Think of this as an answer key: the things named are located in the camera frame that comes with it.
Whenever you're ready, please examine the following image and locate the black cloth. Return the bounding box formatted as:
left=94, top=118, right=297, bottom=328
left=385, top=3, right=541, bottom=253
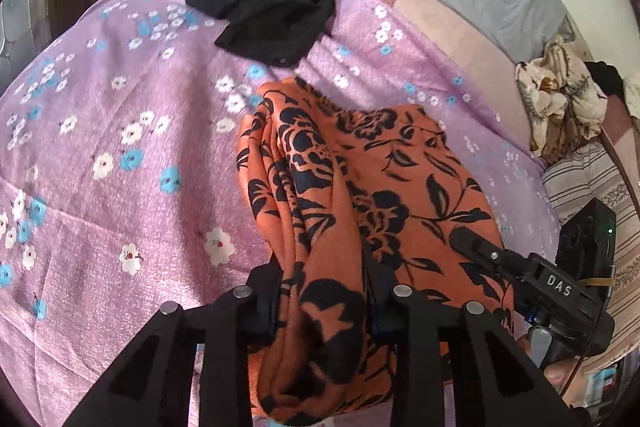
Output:
left=185, top=0, right=352, bottom=68

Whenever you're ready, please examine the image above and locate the frosted glass window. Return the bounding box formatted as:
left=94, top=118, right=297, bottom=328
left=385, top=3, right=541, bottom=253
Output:
left=0, top=0, right=56, bottom=100

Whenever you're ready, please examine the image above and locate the crumpled cream floral cloth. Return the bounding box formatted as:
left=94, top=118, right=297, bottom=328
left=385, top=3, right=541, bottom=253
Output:
left=515, top=34, right=609, bottom=158

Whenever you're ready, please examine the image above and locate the person's right hand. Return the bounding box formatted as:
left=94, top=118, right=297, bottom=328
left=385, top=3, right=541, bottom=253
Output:
left=516, top=334, right=585, bottom=400

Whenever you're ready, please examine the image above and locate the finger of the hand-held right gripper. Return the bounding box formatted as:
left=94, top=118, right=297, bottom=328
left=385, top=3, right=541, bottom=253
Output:
left=449, top=226, right=536, bottom=280

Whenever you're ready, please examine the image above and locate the striped pillow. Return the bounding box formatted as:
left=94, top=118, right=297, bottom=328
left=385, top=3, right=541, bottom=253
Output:
left=541, top=141, right=640, bottom=375

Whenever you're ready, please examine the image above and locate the pink mattress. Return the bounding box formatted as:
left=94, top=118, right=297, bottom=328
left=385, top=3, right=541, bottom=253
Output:
left=345, top=0, right=538, bottom=155

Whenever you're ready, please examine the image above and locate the dark cloth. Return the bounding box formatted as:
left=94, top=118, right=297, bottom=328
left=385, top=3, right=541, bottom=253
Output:
left=584, top=61, right=628, bottom=100

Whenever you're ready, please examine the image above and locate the purple floral bedsheet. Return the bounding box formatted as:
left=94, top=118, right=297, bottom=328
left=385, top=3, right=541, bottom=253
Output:
left=0, top=0, right=563, bottom=427

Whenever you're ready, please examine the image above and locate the orange black floral garment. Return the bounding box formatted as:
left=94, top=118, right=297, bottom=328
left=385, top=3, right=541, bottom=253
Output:
left=235, top=77, right=517, bottom=425

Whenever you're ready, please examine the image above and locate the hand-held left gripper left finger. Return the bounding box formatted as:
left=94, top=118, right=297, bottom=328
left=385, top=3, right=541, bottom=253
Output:
left=62, top=252, right=287, bottom=427

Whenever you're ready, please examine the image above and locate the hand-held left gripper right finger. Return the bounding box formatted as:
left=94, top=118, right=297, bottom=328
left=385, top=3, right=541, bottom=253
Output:
left=361, top=247, right=581, bottom=427

